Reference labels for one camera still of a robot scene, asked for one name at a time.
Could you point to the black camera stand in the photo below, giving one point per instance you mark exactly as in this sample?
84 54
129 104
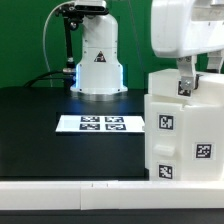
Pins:
73 14

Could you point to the white marker sheet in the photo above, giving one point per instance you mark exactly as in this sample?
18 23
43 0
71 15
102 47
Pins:
100 124

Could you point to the white cabinet body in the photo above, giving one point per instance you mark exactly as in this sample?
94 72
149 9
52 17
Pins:
202 144

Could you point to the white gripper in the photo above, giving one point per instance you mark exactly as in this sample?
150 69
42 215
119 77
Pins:
182 28

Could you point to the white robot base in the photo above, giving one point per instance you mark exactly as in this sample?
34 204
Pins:
99 74

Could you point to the white cabinet top block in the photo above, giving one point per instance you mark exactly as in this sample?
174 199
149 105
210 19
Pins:
203 89

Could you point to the white front fence bar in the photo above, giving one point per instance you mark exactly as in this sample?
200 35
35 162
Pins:
94 195

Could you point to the white cabinet door panel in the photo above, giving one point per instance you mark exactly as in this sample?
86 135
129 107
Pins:
163 123

